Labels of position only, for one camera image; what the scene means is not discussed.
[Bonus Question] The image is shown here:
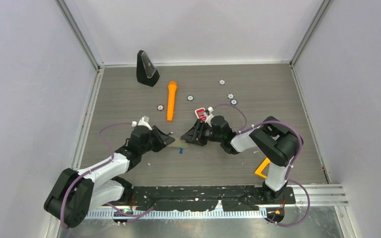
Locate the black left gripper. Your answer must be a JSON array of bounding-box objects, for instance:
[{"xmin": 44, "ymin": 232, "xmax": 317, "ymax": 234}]
[{"xmin": 140, "ymin": 127, "xmax": 175, "ymax": 155}]

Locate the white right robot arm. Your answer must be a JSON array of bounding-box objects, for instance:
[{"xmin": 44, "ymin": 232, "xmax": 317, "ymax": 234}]
[{"xmin": 181, "ymin": 116, "xmax": 304, "ymax": 204}]

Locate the poker chip right lower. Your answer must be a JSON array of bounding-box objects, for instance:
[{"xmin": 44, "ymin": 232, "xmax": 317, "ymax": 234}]
[{"xmin": 230, "ymin": 99, "xmax": 238, "ymax": 105}]

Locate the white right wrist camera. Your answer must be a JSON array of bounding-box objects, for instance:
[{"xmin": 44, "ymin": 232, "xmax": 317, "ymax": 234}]
[{"xmin": 201, "ymin": 107, "xmax": 214, "ymax": 126}]

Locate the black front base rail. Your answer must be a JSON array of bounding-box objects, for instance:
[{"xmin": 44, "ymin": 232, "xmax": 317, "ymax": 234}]
[{"xmin": 131, "ymin": 185, "xmax": 296, "ymax": 212}]

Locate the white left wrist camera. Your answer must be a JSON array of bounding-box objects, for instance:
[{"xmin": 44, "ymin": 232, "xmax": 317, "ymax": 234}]
[{"xmin": 131, "ymin": 116, "xmax": 152, "ymax": 130}]

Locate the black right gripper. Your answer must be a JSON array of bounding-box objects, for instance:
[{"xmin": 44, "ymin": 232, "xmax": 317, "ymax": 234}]
[{"xmin": 180, "ymin": 119, "xmax": 223, "ymax": 148}]

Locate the red white remote control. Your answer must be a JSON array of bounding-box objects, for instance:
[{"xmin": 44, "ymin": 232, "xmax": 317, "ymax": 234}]
[{"xmin": 194, "ymin": 108, "xmax": 209, "ymax": 121}]

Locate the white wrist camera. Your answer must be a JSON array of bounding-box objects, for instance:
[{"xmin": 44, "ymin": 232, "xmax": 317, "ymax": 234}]
[
  {"xmin": 131, "ymin": 116, "xmax": 152, "ymax": 130},
  {"xmin": 201, "ymin": 107, "xmax": 214, "ymax": 126}
]

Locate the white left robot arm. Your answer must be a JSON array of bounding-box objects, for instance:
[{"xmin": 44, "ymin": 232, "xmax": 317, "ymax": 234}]
[{"xmin": 44, "ymin": 125, "xmax": 175, "ymax": 228}]

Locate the yellow triangular frame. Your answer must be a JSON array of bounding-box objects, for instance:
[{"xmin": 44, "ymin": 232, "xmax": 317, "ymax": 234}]
[{"xmin": 254, "ymin": 158, "xmax": 270, "ymax": 179}]

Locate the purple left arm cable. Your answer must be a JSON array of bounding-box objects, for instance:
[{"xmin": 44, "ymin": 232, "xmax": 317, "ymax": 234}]
[{"xmin": 60, "ymin": 122, "xmax": 135, "ymax": 230}]

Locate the black wedge stand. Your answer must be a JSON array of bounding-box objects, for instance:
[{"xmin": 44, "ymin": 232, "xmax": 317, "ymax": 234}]
[{"xmin": 136, "ymin": 50, "xmax": 160, "ymax": 87}]

